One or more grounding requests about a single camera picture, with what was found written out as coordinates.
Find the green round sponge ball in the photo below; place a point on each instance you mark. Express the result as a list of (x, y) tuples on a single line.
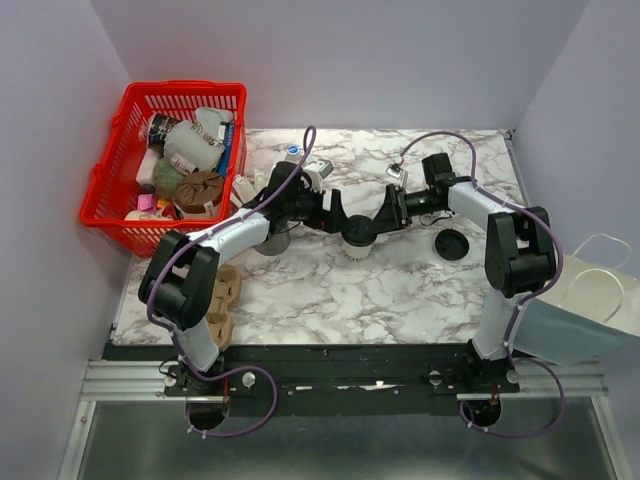
[(166, 178)]

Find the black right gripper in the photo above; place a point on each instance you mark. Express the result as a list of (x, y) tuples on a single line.
[(394, 212)]

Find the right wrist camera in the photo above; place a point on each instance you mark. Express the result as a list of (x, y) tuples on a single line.
[(397, 173)]

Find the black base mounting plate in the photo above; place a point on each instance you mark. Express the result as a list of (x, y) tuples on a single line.
[(331, 380)]

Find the red plastic shopping basket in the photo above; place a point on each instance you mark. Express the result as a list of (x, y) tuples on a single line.
[(121, 200)]

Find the clear water bottle blue cap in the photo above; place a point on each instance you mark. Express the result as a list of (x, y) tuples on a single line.
[(293, 154)]

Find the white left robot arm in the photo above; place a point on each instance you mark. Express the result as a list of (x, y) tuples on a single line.
[(179, 282)]

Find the light blue paper bag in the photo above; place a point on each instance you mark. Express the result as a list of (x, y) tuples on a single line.
[(591, 310)]

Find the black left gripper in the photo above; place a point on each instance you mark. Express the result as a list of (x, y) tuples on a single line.
[(332, 221)]

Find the white plastic pouch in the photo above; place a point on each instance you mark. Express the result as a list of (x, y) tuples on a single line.
[(188, 148)]

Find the aluminium rail frame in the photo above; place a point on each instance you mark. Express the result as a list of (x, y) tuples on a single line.
[(127, 427)]

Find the white paper cup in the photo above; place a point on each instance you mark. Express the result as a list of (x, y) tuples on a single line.
[(358, 248)]

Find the brown round chocolate cake box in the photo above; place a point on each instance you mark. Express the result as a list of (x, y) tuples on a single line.
[(199, 195)]

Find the black cup lid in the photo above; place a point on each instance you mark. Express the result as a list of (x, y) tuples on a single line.
[(359, 231)]

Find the grey metal straw holder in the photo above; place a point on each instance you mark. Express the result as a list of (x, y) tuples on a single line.
[(275, 244)]

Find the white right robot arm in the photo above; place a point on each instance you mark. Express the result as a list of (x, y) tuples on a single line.
[(519, 258)]

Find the dark printed can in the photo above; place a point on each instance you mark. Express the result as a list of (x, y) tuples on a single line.
[(159, 126)]

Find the brown cardboard cup carrier stack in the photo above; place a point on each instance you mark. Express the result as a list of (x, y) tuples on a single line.
[(225, 296)]

